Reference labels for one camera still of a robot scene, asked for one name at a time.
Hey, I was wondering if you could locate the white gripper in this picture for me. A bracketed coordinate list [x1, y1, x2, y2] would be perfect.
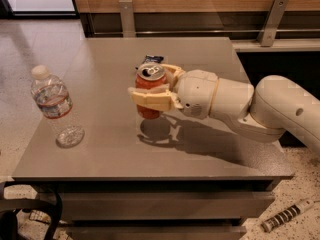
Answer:
[128, 64, 218, 119]

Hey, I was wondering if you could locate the red coke can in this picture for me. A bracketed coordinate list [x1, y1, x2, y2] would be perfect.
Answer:
[135, 62, 167, 119]

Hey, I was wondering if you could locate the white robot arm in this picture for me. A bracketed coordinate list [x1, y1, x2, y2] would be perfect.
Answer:
[128, 63, 320, 153]

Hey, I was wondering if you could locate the clear plastic water bottle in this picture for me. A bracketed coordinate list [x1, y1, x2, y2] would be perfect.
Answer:
[31, 65, 85, 148]

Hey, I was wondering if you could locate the blue snack packet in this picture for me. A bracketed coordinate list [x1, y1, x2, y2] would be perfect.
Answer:
[135, 55, 164, 70]

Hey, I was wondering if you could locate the wooden counter panel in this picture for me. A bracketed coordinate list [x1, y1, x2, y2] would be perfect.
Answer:
[74, 0, 320, 39]

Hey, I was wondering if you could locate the grey drawer cabinet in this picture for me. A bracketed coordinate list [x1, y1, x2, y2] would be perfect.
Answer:
[13, 38, 292, 240]

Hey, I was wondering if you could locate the black chair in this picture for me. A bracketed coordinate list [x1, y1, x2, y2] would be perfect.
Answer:
[0, 182, 64, 240]

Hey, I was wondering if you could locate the left metal bracket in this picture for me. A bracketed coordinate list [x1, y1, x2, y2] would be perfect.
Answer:
[119, 0, 136, 38]

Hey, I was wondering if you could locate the metal bracket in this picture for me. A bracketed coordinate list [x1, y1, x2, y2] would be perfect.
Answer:
[257, 0, 289, 47]
[119, 0, 136, 38]

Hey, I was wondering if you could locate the right metal bracket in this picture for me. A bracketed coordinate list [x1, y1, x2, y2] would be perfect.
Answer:
[257, 0, 289, 47]

